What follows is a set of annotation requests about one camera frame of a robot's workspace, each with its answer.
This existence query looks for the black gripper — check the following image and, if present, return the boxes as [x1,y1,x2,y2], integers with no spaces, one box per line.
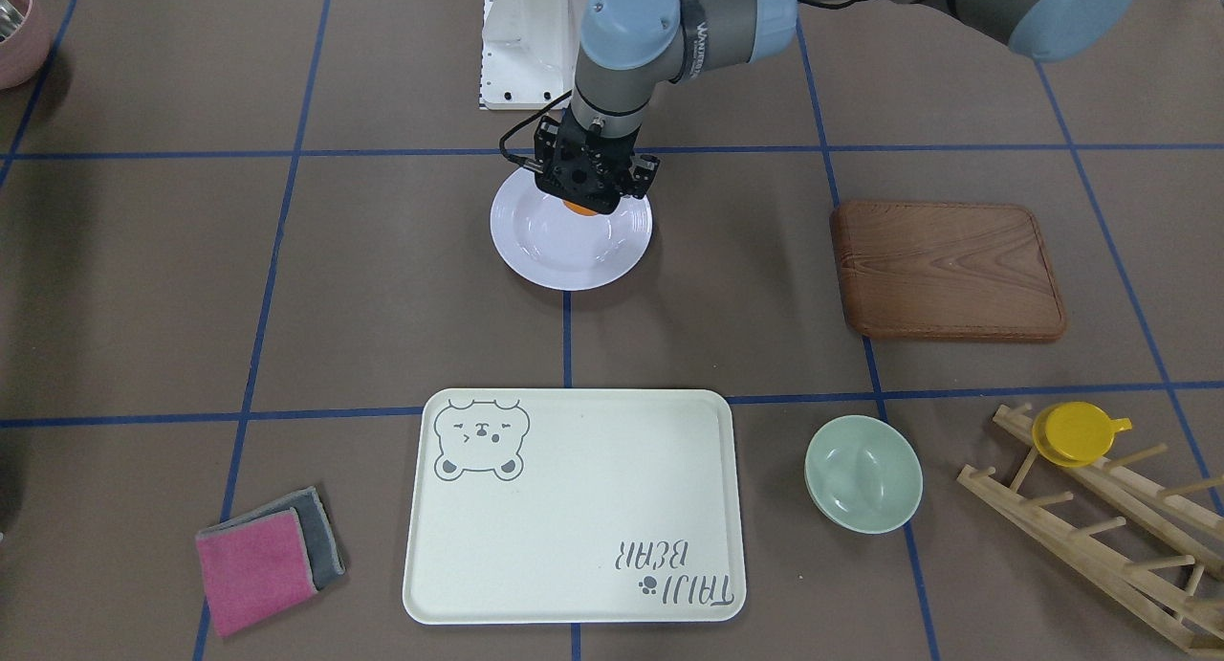
[532,115,661,215]

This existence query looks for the orange fruit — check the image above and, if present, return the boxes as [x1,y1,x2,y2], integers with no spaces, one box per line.
[562,200,599,217]

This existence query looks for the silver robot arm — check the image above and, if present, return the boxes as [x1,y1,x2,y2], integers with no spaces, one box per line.
[513,0,1135,215]

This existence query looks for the cream bear print tray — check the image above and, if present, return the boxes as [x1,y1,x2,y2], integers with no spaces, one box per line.
[401,389,748,626]

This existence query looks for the white round plate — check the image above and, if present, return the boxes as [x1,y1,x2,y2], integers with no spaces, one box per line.
[490,171,654,293]

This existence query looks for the brown wooden cutting board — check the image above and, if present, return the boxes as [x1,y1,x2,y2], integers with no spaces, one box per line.
[830,200,1069,343]

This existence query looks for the green ceramic bowl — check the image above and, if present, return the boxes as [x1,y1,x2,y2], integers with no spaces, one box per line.
[803,414,924,535]

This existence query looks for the grey cleaning cloth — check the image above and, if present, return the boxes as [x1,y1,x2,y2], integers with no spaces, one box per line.
[195,486,345,597]

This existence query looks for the pink cleaning cloth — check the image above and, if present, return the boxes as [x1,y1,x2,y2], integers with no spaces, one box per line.
[195,509,318,637]

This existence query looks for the yellow cup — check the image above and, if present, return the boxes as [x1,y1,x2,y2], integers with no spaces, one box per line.
[1029,401,1133,468]

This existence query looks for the pink bowl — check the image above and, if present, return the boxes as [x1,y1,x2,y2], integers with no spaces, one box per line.
[1,0,54,91]

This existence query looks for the wooden dish drying rack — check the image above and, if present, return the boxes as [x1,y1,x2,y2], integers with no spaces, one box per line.
[956,405,1223,660]

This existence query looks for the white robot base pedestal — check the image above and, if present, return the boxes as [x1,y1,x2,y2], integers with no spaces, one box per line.
[479,0,590,111]

